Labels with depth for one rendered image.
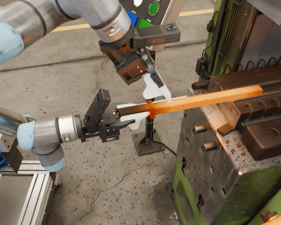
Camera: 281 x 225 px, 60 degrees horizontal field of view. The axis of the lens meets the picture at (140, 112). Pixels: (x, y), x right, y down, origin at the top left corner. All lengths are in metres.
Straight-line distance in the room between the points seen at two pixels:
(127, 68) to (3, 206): 1.22
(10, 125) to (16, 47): 0.36
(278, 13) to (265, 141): 0.33
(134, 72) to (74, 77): 1.96
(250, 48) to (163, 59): 1.75
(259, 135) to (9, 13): 0.66
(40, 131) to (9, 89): 1.92
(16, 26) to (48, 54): 2.45
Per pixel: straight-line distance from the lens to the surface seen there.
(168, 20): 1.06
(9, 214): 1.57
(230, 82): 0.89
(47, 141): 0.71
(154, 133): 1.93
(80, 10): 0.50
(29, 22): 0.49
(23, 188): 1.61
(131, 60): 0.57
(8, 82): 2.69
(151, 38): 0.56
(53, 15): 0.53
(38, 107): 2.31
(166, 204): 1.66
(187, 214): 1.49
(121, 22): 0.51
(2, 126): 0.79
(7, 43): 0.47
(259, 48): 1.05
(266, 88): 0.92
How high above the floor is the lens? 1.53
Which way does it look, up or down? 47 degrees down
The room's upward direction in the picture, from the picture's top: straight up
